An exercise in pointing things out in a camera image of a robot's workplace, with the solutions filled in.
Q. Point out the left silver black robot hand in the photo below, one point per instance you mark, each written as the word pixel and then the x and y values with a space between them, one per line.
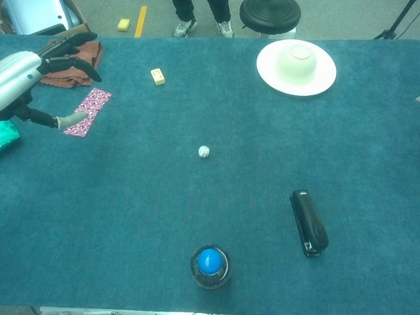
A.
pixel 16 78

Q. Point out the white die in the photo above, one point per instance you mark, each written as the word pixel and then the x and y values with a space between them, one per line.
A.
pixel 204 152

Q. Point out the green shiny bag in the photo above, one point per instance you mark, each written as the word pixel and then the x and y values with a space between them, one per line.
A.
pixel 6 136

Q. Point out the white plastic item in box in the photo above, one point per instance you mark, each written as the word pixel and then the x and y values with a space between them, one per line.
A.
pixel 33 14

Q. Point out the black tripod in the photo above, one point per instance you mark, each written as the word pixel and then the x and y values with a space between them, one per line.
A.
pixel 392 28

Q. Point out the brown folded cloth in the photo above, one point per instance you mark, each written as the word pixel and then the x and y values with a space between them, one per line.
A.
pixel 88 54

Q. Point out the brown cardboard box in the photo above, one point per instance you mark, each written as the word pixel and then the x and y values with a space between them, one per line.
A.
pixel 78 29

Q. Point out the pink patterned flat packet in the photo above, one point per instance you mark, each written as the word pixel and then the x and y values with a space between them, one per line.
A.
pixel 95 100

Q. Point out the yellow sponge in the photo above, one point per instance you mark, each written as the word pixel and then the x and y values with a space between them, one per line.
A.
pixel 123 24

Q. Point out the white upturned bowl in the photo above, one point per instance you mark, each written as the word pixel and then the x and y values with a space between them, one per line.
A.
pixel 297 67

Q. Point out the yellow tape strip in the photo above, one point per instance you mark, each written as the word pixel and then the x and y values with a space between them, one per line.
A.
pixel 141 21

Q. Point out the cream domino tile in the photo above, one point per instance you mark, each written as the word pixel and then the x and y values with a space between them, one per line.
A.
pixel 158 76

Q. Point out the white round plate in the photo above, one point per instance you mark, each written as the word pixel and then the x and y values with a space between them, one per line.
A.
pixel 264 67

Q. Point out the black stapler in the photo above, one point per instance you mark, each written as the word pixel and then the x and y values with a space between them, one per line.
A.
pixel 311 226

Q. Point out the black round stool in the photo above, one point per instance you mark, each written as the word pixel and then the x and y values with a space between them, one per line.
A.
pixel 270 14

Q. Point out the grey white sneaker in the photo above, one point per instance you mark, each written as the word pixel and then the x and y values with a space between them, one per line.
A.
pixel 184 28
pixel 226 29

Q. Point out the black trouser leg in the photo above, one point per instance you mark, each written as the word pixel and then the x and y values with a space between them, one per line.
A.
pixel 183 10
pixel 220 10

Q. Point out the blue ball in cup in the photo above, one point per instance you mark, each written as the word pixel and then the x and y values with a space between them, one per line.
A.
pixel 209 262

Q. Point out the metal frame bar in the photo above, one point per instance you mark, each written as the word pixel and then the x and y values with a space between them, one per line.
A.
pixel 131 311

